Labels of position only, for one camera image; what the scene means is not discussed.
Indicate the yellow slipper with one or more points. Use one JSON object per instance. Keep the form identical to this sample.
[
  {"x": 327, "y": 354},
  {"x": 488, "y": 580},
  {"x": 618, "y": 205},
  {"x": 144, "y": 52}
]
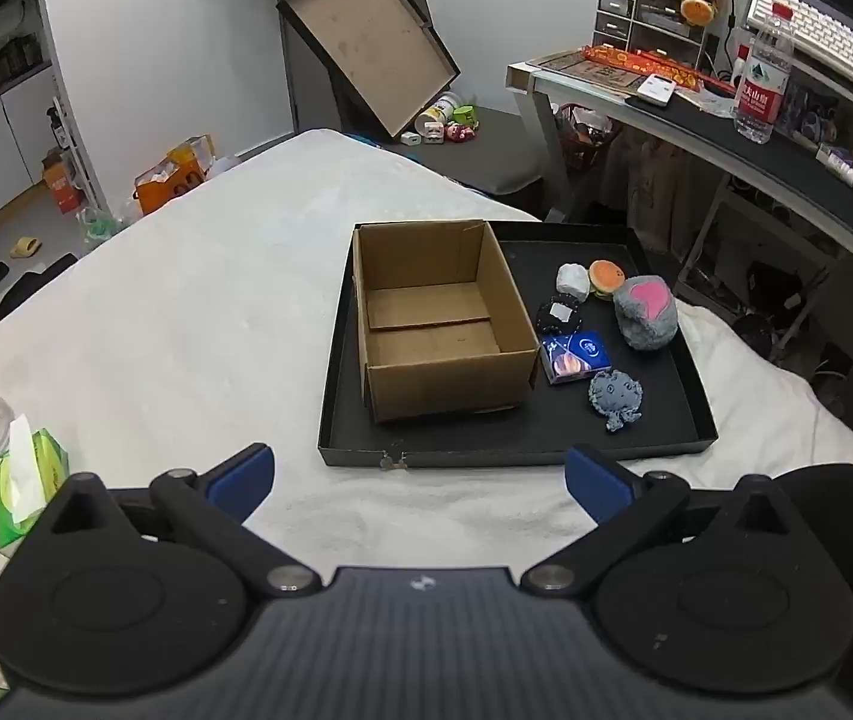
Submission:
[{"x": 25, "y": 247}]

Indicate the burger plush toy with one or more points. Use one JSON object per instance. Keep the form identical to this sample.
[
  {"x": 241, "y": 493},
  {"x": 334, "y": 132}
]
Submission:
[{"x": 606, "y": 275}]

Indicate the small black plush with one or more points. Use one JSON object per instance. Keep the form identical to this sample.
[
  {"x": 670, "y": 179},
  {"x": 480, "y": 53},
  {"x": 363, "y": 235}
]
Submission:
[{"x": 546, "y": 319}]

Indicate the white keyboard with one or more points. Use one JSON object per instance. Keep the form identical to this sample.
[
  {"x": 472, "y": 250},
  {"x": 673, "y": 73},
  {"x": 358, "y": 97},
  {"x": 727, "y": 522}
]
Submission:
[{"x": 824, "y": 30}]

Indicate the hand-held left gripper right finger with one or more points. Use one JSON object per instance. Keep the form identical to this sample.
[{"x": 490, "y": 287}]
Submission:
[{"x": 595, "y": 484}]

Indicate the red mesh basket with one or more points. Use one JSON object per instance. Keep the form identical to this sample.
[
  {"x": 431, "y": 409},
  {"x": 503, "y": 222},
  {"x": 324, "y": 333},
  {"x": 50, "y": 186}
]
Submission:
[{"x": 584, "y": 142}]

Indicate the small orange carton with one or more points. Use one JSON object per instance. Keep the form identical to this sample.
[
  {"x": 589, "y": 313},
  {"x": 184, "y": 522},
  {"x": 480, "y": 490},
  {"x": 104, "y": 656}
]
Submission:
[{"x": 63, "y": 184}]

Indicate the red toy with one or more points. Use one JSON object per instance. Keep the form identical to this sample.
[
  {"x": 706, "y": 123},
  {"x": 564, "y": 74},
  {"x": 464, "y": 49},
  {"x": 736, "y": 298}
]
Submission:
[{"x": 460, "y": 133}]

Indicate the small white grey plush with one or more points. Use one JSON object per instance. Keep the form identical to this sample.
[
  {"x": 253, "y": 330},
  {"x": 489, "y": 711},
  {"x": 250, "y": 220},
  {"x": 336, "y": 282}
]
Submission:
[{"x": 573, "y": 281}]

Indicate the grey curved desk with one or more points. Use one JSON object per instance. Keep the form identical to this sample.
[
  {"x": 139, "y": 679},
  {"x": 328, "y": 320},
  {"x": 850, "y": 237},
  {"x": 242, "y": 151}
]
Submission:
[{"x": 704, "y": 127}]

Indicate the green tissue pack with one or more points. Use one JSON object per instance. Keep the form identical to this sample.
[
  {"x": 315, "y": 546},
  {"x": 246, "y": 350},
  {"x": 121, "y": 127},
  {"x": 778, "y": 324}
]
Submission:
[{"x": 48, "y": 465}]

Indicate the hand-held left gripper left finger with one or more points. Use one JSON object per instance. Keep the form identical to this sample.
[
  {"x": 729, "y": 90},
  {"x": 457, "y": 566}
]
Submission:
[{"x": 243, "y": 474}]

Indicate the green toy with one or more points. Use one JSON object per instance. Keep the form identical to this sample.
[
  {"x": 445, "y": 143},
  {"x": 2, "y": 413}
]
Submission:
[{"x": 464, "y": 115}]

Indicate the white can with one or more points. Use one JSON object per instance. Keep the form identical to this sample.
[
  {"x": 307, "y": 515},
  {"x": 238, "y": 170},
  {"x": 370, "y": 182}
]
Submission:
[{"x": 441, "y": 111}]

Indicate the grey desktop drawer organizer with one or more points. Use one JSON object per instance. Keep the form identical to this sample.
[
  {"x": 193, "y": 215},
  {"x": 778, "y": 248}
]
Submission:
[{"x": 651, "y": 22}]

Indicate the water bottle with red label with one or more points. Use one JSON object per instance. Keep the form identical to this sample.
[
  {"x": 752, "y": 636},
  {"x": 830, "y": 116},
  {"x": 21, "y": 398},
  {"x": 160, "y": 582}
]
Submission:
[{"x": 760, "y": 90}]

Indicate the long red package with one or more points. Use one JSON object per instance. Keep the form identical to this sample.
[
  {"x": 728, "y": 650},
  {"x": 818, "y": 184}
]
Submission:
[{"x": 659, "y": 66}]

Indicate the cardboard box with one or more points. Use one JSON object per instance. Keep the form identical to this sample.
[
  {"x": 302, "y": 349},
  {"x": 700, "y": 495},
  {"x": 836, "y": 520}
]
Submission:
[{"x": 434, "y": 382}]

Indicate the grey plush with pink heart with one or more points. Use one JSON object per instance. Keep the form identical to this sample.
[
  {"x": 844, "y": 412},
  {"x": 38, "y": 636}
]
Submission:
[{"x": 648, "y": 326}]

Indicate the denim octopus plush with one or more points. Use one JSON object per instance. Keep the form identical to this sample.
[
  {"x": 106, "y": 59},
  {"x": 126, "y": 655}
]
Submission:
[{"x": 614, "y": 394}]

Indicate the white flat box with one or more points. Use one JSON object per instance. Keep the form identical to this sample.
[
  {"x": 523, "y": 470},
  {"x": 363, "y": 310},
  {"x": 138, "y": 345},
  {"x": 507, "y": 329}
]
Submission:
[{"x": 655, "y": 90}]

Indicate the black shallow tray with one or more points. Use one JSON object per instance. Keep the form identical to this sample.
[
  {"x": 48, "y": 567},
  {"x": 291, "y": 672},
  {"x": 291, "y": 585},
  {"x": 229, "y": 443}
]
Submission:
[{"x": 516, "y": 427}]

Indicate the orange bag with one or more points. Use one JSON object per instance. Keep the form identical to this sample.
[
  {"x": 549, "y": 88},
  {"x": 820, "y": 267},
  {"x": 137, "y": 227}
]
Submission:
[{"x": 171, "y": 184}]

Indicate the round orange plush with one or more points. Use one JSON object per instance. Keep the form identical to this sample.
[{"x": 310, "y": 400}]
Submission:
[{"x": 697, "y": 9}]

